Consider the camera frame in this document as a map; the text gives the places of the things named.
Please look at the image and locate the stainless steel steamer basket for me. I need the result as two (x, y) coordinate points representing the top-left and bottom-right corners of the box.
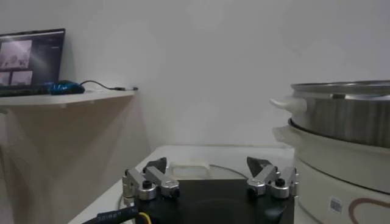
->
(269, 80), (390, 149)

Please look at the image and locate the round glass lid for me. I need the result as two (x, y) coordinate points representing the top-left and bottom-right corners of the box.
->
(117, 161), (249, 211)

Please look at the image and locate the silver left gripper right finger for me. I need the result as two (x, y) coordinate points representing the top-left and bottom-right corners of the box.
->
(246, 156), (300, 200)

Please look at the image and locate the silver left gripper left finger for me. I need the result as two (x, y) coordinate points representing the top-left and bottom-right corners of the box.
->
(122, 157), (181, 201)

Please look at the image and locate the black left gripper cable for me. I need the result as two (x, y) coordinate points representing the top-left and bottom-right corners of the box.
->
(81, 206), (140, 224)

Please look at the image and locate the blue computer mouse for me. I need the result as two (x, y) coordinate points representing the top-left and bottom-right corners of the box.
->
(47, 80), (86, 96)

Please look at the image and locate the black cable with adapter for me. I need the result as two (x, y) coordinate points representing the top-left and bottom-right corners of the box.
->
(79, 80), (140, 92)

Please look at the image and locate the cream electric cooker base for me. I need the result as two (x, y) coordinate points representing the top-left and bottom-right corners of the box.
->
(272, 119), (390, 224)

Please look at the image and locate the white side table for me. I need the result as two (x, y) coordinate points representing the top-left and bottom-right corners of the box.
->
(0, 89), (152, 224)

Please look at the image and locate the black laptop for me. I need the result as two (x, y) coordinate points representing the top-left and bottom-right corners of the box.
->
(0, 28), (66, 98)

